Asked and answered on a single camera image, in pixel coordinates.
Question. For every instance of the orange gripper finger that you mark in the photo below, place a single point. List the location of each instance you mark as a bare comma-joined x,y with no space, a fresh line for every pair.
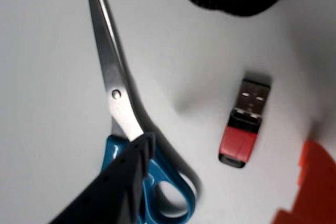
317,190

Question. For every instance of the red and black usb stick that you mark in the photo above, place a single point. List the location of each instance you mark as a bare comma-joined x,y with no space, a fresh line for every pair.
239,142

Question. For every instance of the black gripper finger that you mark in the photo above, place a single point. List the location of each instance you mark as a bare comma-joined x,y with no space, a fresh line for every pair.
113,195

